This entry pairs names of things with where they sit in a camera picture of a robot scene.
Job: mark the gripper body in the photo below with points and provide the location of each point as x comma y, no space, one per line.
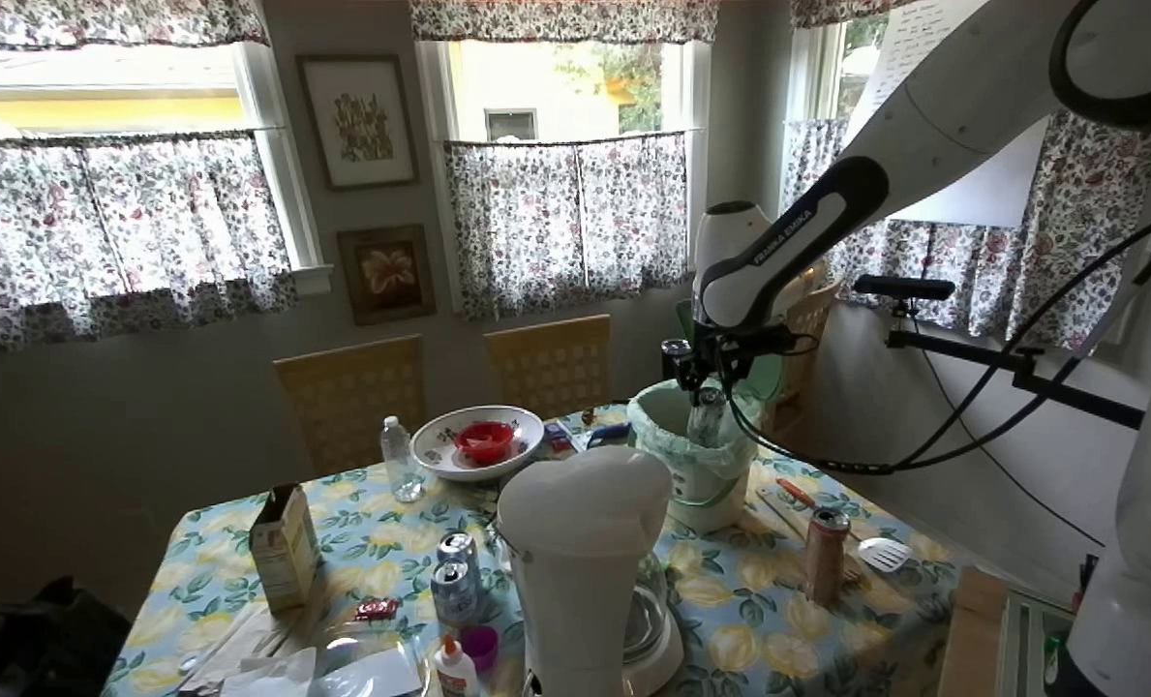
744,348

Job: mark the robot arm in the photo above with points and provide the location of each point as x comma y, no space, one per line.
933,106

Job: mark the white bin with green liner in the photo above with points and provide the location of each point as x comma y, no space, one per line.
696,474

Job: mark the silver soda can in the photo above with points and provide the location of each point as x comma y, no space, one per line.
454,592
460,550

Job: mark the wooden chair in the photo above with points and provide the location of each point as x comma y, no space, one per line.
548,363
348,397
809,324

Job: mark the wooden board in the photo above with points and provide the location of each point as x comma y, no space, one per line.
783,518

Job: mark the floral cafe curtain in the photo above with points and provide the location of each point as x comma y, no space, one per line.
565,223
101,232
1083,223

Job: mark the copper coloured can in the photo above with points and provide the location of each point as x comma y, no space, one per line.
826,561

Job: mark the floral tablecloth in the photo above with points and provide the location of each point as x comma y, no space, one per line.
740,620

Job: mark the white coffee maker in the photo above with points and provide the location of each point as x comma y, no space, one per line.
575,561

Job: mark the red bowl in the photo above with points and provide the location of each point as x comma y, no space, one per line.
484,440

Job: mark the glass carafe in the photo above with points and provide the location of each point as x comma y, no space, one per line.
645,615

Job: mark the window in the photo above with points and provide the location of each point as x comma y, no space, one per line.
536,87
101,92
832,77

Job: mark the white paper sheet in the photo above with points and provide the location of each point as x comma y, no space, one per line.
991,189

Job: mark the white patterned bowl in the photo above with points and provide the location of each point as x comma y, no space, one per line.
439,447

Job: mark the floral valance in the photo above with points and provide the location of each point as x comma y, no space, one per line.
565,17
101,19
827,10

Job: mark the clear plastic water bottle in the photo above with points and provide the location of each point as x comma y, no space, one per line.
401,460

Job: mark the wooden box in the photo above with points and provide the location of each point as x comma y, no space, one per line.
972,634

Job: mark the framed flower picture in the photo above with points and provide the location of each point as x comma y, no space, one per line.
386,274

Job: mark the purple cup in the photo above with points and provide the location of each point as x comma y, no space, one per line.
481,647

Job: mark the white glue bottle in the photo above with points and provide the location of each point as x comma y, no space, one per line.
454,673

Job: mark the framed plant picture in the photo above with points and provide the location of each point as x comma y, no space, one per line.
358,121

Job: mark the red packet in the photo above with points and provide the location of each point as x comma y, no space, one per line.
377,609

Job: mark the open cardboard carton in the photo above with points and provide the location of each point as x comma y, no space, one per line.
283,552

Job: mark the heap of papers and plastic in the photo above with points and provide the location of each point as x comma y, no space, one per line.
275,663

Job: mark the black bag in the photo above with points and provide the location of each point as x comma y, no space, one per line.
43,644

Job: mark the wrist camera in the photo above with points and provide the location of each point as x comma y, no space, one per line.
676,358

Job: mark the camera on mount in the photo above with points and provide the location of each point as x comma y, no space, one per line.
909,287

